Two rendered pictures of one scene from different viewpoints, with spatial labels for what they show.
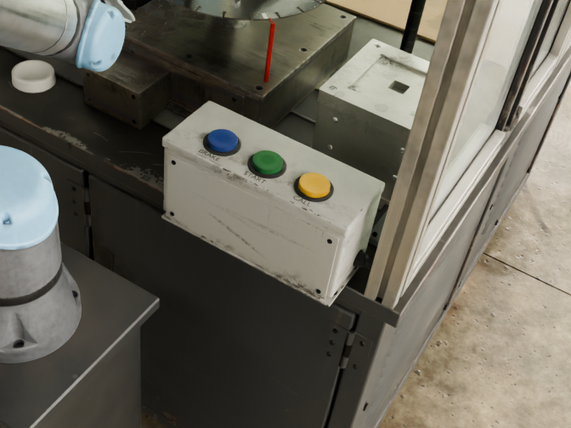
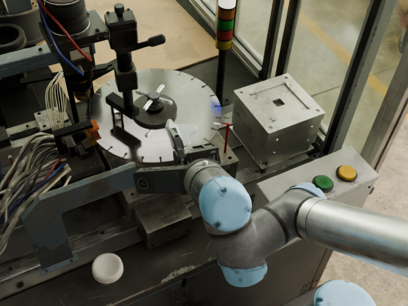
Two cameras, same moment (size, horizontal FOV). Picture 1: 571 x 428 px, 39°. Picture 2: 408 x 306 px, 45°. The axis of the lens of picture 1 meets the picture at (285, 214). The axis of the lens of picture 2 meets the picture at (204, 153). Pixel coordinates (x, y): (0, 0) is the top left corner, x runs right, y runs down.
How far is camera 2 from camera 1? 102 cm
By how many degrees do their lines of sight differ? 38
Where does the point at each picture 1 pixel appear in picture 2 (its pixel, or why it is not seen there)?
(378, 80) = (269, 107)
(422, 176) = (395, 130)
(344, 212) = (368, 170)
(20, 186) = (356, 295)
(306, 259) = (354, 203)
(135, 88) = (186, 215)
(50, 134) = (169, 280)
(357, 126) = (288, 134)
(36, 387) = not seen: outside the picture
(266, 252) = not seen: hidden behind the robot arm
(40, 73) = (112, 262)
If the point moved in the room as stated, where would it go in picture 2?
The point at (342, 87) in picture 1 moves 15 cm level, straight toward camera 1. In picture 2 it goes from (271, 123) to (320, 153)
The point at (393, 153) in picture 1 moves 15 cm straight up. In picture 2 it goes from (306, 131) to (319, 88)
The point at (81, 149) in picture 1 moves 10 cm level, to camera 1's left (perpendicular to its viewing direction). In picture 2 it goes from (193, 268) to (165, 300)
